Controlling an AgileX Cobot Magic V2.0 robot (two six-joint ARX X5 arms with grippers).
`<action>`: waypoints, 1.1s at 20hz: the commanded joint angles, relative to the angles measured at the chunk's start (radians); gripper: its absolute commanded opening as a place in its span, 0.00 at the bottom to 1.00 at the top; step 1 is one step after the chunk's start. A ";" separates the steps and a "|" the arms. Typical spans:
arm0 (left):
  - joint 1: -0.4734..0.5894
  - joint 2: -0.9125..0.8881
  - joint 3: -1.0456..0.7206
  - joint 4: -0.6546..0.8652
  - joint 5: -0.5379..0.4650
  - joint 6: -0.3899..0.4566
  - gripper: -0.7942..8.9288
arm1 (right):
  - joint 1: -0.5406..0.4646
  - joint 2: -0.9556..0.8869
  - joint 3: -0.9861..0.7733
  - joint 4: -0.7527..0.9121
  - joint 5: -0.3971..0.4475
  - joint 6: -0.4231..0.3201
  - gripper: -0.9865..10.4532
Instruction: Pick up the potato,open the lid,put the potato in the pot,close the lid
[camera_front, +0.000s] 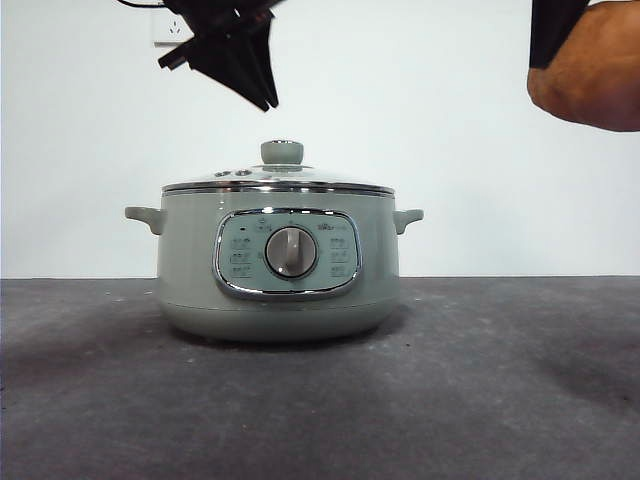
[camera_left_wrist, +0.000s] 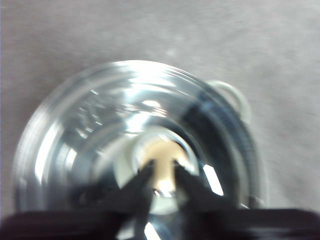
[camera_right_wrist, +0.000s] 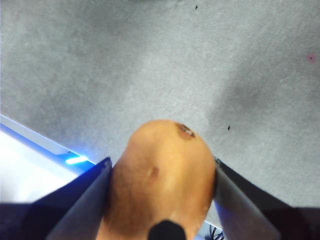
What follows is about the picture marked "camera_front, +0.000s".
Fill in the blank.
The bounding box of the pale green electric pot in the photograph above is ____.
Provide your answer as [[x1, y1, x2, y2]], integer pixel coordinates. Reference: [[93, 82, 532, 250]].
[[123, 188, 425, 344]]

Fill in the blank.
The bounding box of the white wall socket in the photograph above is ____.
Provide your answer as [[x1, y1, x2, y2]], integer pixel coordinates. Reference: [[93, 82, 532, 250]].
[[153, 13, 196, 49]]

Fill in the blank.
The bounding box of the glass lid with green knob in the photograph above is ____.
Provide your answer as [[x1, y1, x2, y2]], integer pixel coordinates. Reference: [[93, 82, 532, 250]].
[[160, 139, 396, 194]]

